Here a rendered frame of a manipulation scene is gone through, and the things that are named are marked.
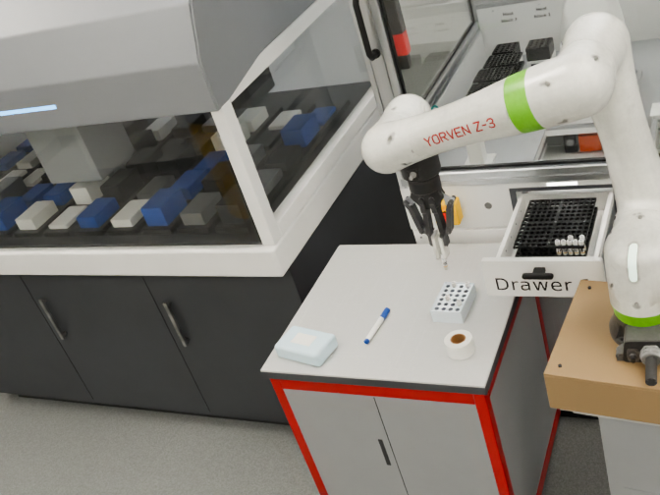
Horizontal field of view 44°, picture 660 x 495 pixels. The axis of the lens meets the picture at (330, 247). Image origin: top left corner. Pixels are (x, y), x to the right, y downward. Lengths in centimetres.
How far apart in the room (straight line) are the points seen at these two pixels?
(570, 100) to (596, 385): 61
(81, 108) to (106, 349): 116
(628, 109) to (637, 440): 74
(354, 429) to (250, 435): 101
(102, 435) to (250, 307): 111
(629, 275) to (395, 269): 89
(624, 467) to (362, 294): 83
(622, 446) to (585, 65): 91
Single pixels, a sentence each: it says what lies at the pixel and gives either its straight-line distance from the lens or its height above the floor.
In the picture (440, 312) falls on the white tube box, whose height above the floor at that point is 79.
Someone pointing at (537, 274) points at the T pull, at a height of 91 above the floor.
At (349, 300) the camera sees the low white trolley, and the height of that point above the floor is 76.
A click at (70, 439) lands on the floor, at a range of 367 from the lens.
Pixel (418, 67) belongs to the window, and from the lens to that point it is 223.
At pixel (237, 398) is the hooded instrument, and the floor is 18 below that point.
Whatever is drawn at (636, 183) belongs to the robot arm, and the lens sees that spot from 179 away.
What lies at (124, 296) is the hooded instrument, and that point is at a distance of 303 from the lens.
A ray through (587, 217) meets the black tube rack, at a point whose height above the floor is 90.
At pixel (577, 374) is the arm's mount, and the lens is 180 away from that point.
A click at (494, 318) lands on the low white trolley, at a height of 76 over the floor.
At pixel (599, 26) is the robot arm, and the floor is 151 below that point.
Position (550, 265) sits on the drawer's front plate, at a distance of 202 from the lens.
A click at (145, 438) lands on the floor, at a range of 345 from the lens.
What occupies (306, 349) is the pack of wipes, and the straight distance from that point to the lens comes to 215.
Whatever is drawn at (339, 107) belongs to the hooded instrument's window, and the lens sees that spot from 288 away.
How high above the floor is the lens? 209
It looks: 31 degrees down
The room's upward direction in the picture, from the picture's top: 19 degrees counter-clockwise
